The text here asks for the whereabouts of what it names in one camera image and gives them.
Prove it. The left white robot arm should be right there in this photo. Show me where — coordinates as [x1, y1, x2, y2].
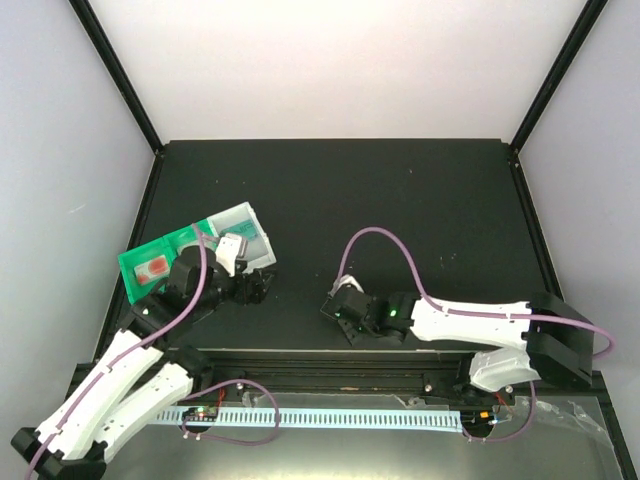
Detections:
[11, 237, 276, 479]

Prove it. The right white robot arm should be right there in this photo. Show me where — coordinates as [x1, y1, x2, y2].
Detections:
[321, 284, 595, 403]

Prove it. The teal VIP card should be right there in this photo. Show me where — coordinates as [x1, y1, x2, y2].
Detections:
[220, 219, 259, 243]

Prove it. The red circle card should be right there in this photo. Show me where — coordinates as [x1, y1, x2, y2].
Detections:
[134, 255, 170, 286]

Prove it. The clear white bin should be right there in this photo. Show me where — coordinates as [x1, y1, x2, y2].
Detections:
[206, 202, 277, 271]

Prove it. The green divided bin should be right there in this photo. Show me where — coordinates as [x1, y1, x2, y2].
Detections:
[118, 219, 246, 305]

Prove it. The small circuit board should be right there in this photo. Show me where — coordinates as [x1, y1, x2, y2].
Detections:
[182, 406, 218, 422]

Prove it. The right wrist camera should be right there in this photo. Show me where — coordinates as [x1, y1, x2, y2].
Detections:
[329, 275, 364, 296]

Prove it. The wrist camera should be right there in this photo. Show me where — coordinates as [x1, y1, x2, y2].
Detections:
[329, 275, 364, 296]
[215, 232, 248, 277]

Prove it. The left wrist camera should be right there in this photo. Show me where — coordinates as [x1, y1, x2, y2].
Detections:
[215, 232, 248, 277]

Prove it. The black aluminium rail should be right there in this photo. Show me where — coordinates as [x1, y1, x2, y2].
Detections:
[203, 349, 471, 395]

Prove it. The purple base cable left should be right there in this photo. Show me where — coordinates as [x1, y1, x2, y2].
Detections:
[179, 379, 281, 446]

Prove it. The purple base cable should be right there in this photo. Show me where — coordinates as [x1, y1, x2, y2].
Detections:
[462, 384, 541, 445]
[179, 379, 281, 446]

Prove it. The white slotted cable duct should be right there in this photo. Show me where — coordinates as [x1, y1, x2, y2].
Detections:
[158, 405, 464, 434]

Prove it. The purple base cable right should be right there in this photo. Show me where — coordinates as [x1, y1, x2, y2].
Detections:
[462, 384, 541, 445]

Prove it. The left black frame post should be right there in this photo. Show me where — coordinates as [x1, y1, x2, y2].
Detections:
[68, 0, 164, 155]

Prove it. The black frame post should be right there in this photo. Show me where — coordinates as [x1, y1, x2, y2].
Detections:
[68, 0, 164, 155]
[510, 0, 608, 154]

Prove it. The right black frame post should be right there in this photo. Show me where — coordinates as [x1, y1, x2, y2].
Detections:
[510, 0, 608, 154]

